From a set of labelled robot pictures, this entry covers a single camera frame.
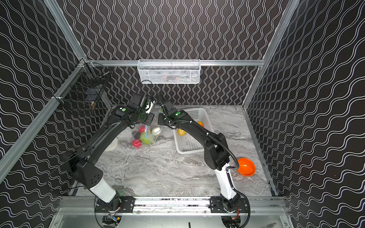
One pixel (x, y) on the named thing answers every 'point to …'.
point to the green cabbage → (143, 138)
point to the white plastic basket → (188, 143)
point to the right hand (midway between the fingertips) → (161, 120)
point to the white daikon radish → (156, 130)
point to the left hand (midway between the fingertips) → (153, 116)
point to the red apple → (136, 143)
